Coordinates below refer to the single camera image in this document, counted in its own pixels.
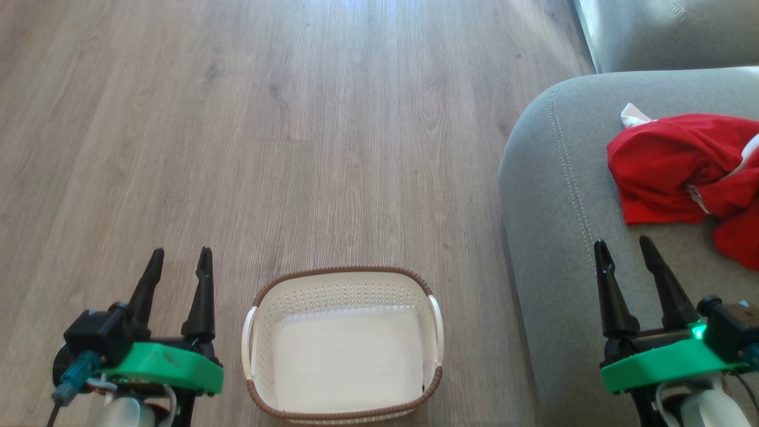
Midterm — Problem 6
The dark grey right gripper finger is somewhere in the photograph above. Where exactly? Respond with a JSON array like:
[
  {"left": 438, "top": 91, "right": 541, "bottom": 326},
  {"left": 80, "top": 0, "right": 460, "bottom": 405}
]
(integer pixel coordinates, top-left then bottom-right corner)
[
  {"left": 638, "top": 235, "right": 701, "bottom": 332},
  {"left": 594, "top": 239, "right": 642, "bottom": 340}
]

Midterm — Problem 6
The red garment with white stripes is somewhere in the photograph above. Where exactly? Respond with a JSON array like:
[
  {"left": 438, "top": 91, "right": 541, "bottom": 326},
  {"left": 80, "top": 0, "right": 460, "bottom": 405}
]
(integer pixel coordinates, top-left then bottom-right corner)
[{"left": 606, "top": 102, "right": 759, "bottom": 272}]

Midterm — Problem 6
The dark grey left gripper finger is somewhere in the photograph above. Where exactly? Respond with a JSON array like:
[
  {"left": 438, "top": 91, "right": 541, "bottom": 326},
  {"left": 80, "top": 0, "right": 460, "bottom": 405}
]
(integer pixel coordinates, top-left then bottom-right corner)
[
  {"left": 180, "top": 246, "right": 216, "bottom": 343},
  {"left": 126, "top": 247, "right": 165, "bottom": 340}
]

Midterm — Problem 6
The grey fabric sofa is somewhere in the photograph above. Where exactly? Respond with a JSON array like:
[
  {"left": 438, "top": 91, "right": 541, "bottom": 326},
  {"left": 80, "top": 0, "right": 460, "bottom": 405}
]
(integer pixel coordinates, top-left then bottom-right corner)
[{"left": 498, "top": 66, "right": 759, "bottom": 427}]

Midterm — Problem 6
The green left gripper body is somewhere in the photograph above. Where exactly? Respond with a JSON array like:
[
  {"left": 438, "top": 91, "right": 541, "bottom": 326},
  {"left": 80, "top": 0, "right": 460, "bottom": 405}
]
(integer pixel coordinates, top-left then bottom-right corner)
[{"left": 98, "top": 336, "right": 225, "bottom": 397}]

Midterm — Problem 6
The white basket with brown rim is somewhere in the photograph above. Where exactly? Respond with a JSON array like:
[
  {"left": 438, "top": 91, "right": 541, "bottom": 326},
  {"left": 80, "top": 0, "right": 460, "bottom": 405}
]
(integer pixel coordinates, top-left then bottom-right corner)
[{"left": 241, "top": 265, "right": 445, "bottom": 426}]

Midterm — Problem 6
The blue plug black cable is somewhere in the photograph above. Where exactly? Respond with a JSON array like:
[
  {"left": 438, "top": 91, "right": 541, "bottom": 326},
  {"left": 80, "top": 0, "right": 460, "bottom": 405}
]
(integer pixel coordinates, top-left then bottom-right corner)
[{"left": 46, "top": 349, "right": 103, "bottom": 427}]

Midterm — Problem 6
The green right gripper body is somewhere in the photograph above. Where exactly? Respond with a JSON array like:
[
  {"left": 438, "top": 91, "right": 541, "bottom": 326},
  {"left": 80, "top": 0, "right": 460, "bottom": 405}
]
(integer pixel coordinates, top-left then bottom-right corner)
[{"left": 599, "top": 322, "right": 749, "bottom": 396}]

